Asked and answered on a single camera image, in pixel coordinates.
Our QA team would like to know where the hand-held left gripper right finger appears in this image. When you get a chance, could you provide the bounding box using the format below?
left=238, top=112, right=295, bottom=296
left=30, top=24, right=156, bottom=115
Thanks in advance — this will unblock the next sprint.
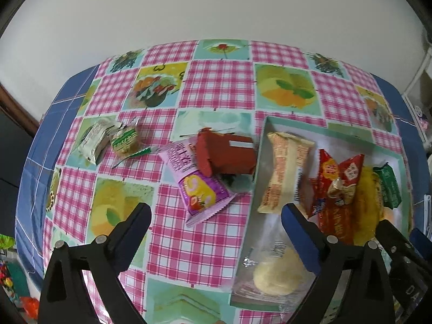
left=281, top=203, right=395, bottom=324

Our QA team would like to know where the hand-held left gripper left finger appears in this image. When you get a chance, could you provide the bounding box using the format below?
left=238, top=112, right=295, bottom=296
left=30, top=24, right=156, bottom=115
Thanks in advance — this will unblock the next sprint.
left=39, top=202, right=152, bottom=324

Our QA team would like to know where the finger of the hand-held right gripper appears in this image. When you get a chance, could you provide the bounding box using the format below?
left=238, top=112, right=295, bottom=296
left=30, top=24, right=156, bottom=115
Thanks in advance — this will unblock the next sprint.
left=376, top=219, right=417, bottom=272

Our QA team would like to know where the clear-wrapped round white pastry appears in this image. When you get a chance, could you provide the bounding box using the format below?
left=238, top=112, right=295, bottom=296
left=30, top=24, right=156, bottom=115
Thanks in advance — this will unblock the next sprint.
left=232, top=216, right=319, bottom=312

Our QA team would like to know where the dark green snack packet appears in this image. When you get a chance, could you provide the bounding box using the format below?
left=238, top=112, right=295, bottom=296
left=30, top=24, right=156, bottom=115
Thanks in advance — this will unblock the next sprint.
left=373, top=163, right=403, bottom=210

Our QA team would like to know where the red crinkled snack packet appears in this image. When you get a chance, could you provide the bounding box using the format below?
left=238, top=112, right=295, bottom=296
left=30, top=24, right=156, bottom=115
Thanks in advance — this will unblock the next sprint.
left=309, top=148, right=345, bottom=244
left=332, top=153, right=366, bottom=206

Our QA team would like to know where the teal tray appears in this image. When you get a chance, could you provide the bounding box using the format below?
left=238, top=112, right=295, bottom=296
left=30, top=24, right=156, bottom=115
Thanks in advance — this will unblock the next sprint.
left=229, top=116, right=410, bottom=313

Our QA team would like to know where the yellow snack packet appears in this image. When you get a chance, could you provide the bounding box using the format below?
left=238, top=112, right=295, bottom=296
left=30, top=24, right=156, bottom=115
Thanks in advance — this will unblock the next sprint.
left=344, top=167, right=385, bottom=247

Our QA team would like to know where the cream snack packet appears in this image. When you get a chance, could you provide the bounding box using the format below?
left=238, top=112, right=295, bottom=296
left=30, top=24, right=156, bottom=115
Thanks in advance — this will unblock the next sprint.
left=257, top=131, right=316, bottom=214

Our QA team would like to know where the purple snack packet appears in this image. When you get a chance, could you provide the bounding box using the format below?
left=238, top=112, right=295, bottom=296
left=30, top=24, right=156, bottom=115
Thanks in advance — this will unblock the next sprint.
left=158, top=141, right=238, bottom=228

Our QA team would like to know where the green-wrapped round cake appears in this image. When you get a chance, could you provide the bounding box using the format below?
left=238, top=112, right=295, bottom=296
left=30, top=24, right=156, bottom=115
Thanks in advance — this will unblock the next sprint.
left=111, top=117, right=153, bottom=169

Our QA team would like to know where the white silver snack packet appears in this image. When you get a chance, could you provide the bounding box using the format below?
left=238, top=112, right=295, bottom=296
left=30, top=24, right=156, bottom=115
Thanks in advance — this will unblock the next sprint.
left=77, top=118, right=120, bottom=166

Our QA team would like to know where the dark red box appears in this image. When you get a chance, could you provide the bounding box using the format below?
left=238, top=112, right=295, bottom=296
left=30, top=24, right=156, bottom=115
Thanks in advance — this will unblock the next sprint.
left=196, top=127, right=258, bottom=180

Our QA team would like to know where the orange plastic object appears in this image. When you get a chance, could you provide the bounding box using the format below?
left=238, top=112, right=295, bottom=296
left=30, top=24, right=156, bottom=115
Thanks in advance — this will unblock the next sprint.
left=18, top=295, right=40, bottom=321

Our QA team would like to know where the checkered printed tablecloth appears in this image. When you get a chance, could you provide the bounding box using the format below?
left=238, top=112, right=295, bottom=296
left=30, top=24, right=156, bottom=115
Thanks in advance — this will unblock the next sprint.
left=13, top=40, right=422, bottom=324

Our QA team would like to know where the white rack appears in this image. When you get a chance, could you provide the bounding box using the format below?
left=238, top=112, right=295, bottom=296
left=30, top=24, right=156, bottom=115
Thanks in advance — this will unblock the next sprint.
left=401, top=40, right=432, bottom=163

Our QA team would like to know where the brown wooden frame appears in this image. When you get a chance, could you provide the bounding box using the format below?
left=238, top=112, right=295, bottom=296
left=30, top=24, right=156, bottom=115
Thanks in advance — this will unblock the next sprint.
left=0, top=83, right=41, bottom=136

